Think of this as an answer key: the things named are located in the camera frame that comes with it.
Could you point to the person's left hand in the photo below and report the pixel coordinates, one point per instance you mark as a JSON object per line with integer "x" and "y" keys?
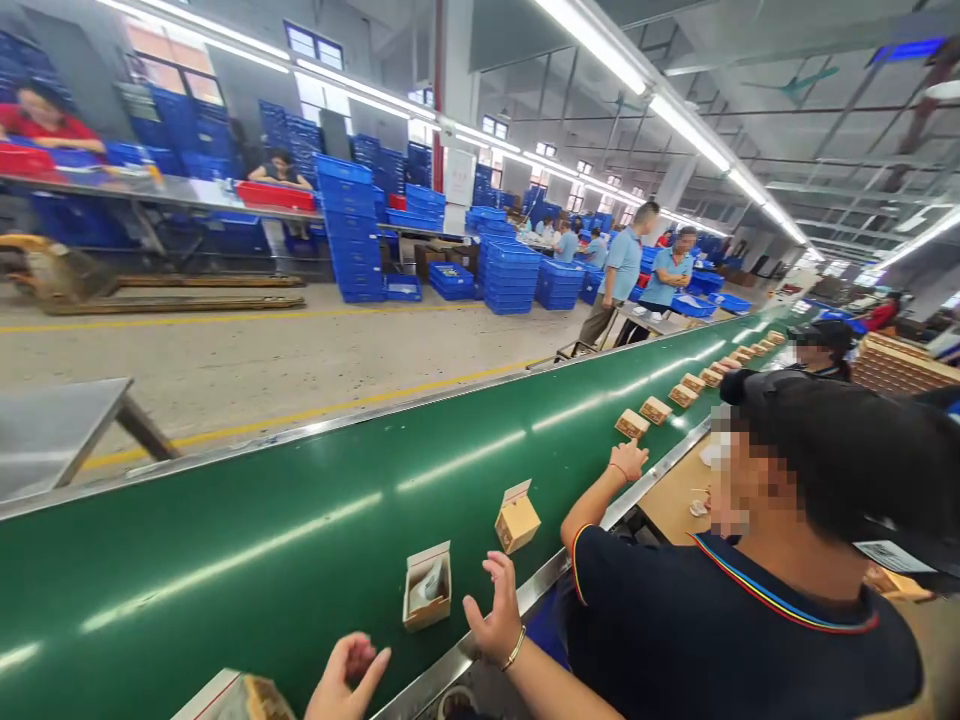
{"x": 341, "y": 686}

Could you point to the person's right hand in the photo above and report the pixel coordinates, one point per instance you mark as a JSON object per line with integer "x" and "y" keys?
{"x": 499, "y": 626}

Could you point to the open small cardboard box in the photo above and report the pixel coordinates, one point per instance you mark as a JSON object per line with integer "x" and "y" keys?
{"x": 429, "y": 596}
{"x": 240, "y": 701}
{"x": 517, "y": 525}

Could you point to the green conveyor belt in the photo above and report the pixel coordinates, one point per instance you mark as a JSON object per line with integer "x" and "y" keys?
{"x": 300, "y": 487}

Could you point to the brown work table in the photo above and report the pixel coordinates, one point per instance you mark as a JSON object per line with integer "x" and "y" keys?
{"x": 675, "y": 495}

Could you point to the row of closed cardboard cartons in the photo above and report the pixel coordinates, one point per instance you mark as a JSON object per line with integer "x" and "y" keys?
{"x": 656, "y": 411}

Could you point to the blue plastic crate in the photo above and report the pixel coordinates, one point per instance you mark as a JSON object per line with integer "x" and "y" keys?
{"x": 403, "y": 289}
{"x": 451, "y": 281}

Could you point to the small metal table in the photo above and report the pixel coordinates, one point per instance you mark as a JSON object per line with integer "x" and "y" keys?
{"x": 52, "y": 427}

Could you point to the tall stack of blue crates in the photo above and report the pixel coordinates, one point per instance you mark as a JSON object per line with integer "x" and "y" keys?
{"x": 351, "y": 232}

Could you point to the stack of cardboard trays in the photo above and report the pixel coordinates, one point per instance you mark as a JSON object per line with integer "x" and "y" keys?
{"x": 896, "y": 367}

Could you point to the red plastic crate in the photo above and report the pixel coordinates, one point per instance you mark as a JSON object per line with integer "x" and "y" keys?
{"x": 276, "y": 196}
{"x": 21, "y": 159}

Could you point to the yellow pallet jack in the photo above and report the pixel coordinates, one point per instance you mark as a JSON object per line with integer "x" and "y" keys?
{"x": 67, "y": 281}

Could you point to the long metal workbench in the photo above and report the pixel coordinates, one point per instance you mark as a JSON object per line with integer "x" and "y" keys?
{"x": 150, "y": 191}

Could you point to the long ceiling light strip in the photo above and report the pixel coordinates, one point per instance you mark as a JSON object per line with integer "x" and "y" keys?
{"x": 360, "y": 86}
{"x": 675, "y": 120}

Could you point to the ceiling fan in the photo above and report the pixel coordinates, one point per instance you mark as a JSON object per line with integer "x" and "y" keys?
{"x": 791, "y": 81}

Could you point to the wall of blue crates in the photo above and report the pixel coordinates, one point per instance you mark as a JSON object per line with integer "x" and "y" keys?
{"x": 187, "y": 131}

